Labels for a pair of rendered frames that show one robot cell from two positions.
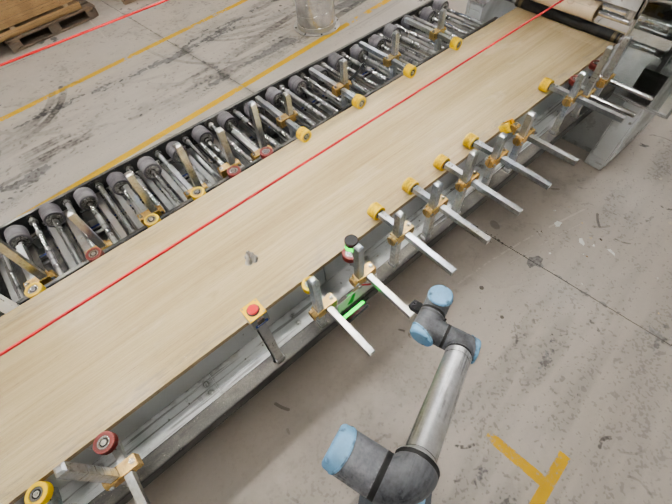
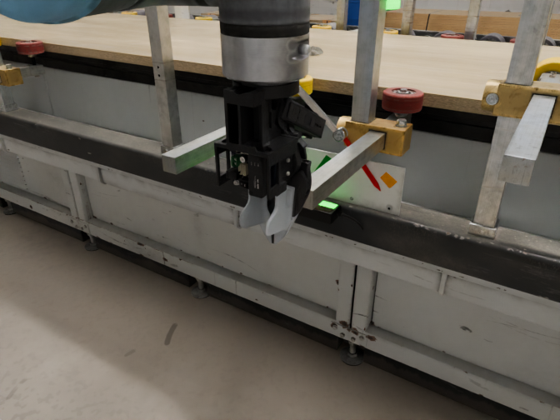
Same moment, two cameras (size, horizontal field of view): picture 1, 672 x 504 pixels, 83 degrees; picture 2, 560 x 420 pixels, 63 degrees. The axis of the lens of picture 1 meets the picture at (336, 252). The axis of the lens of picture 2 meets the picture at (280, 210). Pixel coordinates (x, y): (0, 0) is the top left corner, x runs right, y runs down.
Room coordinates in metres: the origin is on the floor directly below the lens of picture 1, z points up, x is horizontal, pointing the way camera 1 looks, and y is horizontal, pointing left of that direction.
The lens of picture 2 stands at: (0.44, -0.83, 1.14)
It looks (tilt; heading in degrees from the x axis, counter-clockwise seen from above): 28 degrees down; 68
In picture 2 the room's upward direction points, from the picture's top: straight up
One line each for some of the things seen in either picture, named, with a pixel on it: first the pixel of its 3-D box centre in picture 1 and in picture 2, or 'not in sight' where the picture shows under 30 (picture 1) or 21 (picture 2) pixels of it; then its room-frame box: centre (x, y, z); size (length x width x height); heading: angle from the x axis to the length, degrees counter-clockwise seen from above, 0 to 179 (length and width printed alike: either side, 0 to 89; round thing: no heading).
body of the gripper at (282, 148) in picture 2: not in sight; (262, 135); (0.60, -0.37, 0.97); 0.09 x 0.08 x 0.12; 36
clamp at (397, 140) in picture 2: (362, 274); (373, 133); (0.92, -0.11, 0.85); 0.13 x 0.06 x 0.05; 126
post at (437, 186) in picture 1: (430, 215); not in sight; (1.20, -0.50, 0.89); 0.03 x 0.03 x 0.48; 36
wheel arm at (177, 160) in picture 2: (338, 318); (245, 129); (0.71, 0.02, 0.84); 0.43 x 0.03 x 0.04; 36
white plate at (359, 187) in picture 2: (358, 293); (339, 177); (0.87, -0.09, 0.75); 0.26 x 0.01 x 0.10; 126
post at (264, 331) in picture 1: (269, 340); (162, 62); (0.60, 0.31, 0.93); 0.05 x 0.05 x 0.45; 36
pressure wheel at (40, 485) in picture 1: (46, 494); not in sight; (0.13, 1.14, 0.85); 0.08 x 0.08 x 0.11
